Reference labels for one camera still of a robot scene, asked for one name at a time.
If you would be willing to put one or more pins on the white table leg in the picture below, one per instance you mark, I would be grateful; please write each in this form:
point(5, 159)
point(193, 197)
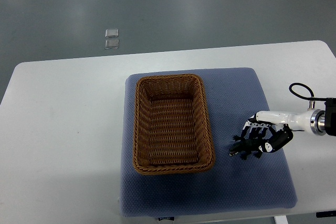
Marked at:
point(281, 219)

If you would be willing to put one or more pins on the blue grey cushion mat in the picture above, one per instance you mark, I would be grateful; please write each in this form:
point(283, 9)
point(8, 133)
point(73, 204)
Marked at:
point(232, 184)

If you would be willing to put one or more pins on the dark toy crocodile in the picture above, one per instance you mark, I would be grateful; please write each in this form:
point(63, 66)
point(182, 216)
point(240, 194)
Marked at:
point(245, 146)

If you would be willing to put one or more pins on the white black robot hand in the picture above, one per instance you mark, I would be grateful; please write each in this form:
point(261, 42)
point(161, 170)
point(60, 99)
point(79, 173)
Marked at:
point(310, 121)

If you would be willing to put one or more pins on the upper metal floor plate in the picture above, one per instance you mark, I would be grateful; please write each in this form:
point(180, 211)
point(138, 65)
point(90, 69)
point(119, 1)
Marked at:
point(112, 33)

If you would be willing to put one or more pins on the brown wicker basket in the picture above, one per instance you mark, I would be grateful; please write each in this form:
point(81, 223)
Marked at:
point(172, 132)

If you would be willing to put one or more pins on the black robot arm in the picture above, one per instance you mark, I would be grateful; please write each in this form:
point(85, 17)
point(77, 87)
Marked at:
point(328, 117)

